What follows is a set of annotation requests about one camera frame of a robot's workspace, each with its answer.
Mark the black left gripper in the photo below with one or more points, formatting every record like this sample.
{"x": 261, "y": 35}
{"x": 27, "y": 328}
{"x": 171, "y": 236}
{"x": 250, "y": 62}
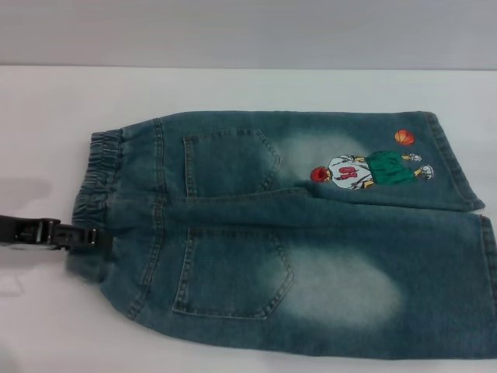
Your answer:
{"x": 27, "y": 231}

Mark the blue denim shorts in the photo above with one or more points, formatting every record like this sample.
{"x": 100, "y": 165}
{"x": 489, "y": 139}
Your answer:
{"x": 248, "y": 241}

